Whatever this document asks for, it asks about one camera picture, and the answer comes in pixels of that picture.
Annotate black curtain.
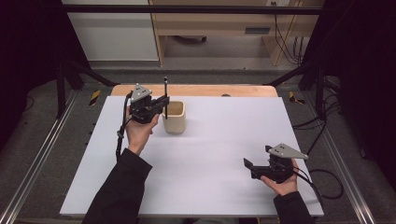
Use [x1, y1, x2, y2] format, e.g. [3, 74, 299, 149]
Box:
[303, 0, 396, 190]
[0, 0, 92, 150]

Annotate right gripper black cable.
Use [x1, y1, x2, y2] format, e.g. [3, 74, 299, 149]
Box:
[292, 167, 346, 210]

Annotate white table mat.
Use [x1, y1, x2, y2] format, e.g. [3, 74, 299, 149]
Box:
[59, 95, 325, 218]

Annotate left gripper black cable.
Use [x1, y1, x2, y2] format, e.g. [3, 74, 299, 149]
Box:
[115, 91, 134, 163]

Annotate person's right hand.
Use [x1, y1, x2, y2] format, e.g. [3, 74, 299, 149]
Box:
[260, 158, 302, 197]

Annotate black wall cables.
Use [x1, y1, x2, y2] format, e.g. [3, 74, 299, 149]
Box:
[270, 1, 305, 66]

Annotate aluminium rail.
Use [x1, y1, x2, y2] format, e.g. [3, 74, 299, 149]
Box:
[322, 129, 378, 224]
[0, 90, 79, 224]

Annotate yellow black tape piece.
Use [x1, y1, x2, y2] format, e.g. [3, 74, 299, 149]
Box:
[89, 90, 103, 107]
[288, 91, 306, 105]

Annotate black stand leg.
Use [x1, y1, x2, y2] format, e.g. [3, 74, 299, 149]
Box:
[266, 61, 327, 119]
[56, 59, 120, 119]

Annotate black floor cables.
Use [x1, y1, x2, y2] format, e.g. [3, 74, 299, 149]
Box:
[291, 76, 344, 157]

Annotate white cabinet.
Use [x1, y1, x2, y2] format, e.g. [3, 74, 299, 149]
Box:
[61, 0, 160, 63]

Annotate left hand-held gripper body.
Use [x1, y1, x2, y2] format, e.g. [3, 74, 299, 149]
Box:
[128, 83, 161, 125]

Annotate person's left hand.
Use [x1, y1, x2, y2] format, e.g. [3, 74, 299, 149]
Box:
[124, 105, 161, 157]

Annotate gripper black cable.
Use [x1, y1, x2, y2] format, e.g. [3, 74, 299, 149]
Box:
[115, 91, 134, 163]
[292, 167, 346, 210]

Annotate black pen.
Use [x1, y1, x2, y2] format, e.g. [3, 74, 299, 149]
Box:
[163, 76, 169, 120]

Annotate cream square cup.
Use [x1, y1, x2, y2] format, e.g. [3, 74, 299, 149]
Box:
[161, 100, 188, 135]

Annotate wooden desk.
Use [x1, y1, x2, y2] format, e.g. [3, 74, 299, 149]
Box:
[148, 0, 325, 67]

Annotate black frame crossbar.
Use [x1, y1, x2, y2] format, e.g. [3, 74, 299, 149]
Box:
[61, 4, 323, 15]

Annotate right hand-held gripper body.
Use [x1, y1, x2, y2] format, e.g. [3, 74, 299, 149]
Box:
[250, 143, 309, 185]

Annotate dark drawer handle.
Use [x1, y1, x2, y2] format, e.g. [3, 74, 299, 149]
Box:
[244, 27, 272, 35]

